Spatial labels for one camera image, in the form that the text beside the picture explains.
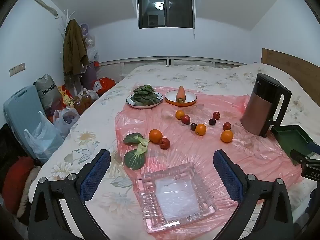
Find light blue suitcase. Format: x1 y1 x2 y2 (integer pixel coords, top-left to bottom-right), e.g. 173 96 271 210
3 85 64 160

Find carrot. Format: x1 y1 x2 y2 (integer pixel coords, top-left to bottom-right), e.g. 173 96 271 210
176 86 186 103

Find wooden headboard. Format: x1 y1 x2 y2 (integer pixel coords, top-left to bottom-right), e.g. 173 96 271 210
261 48 320 97

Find beige cloth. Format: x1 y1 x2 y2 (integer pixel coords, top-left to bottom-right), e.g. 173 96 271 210
16 166 42 218

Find white plate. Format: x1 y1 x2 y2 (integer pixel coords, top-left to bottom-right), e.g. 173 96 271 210
126 92 164 109

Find yellow boxes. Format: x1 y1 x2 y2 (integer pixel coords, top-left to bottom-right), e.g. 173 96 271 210
58 85 75 108

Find bok choy leaf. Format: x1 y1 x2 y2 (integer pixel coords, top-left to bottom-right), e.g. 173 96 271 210
124 145 148 170
123 133 150 147

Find green tray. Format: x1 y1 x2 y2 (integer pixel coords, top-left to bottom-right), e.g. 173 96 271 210
271 124 318 158

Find wall switch panel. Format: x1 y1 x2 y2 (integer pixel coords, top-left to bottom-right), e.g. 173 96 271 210
9 62 26 77

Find white slatted wall panel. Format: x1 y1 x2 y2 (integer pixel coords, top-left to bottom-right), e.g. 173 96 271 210
99 57 248 90

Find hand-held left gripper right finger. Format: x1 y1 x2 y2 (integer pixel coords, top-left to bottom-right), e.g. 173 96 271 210
213 149 294 240

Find grey printed bag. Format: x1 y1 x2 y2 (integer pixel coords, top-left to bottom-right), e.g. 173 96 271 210
35 74 62 110

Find pink plastic sheet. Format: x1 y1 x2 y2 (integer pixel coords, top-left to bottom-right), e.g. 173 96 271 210
114 86 304 234

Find purple bin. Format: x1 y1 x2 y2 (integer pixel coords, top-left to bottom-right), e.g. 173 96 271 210
81 61 100 90

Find copper and black kettle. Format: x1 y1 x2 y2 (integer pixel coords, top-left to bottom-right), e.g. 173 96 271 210
240 73 292 138

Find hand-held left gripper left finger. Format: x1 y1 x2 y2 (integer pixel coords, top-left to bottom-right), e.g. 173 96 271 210
28 149 111 240

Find white plastic bag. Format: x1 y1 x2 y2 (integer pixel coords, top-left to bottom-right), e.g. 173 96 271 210
53 107 81 139

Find square glass ashtray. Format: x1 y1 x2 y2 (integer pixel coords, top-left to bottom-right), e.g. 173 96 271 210
136 162 217 233

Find red bag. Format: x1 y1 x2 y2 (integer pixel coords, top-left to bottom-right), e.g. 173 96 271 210
94 78 116 96

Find pile of green leaves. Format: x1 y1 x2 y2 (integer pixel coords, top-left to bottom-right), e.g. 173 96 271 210
132 84 160 105

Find dark cloth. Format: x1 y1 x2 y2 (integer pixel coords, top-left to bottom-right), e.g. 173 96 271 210
0 124 25 180

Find dark window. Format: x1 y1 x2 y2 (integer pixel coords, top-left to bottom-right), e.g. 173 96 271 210
137 0 195 29

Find brown coat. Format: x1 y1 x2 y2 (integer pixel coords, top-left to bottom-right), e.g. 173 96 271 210
62 19 89 75

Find orange rimmed plate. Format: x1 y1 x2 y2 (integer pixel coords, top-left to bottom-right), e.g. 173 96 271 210
164 90 197 106

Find clear plastic bag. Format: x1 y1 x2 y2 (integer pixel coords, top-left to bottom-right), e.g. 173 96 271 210
24 110 64 164

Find white wall hose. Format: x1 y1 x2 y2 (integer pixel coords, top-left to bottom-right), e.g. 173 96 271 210
22 0 59 19

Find amber oil bottle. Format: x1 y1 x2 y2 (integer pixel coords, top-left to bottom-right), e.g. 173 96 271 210
81 91 92 108
74 97 85 115

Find red cloth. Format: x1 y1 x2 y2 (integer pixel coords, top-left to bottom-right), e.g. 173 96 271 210
2 156 35 214

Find hanging white plastic bags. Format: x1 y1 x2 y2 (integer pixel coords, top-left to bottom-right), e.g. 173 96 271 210
85 34 99 63

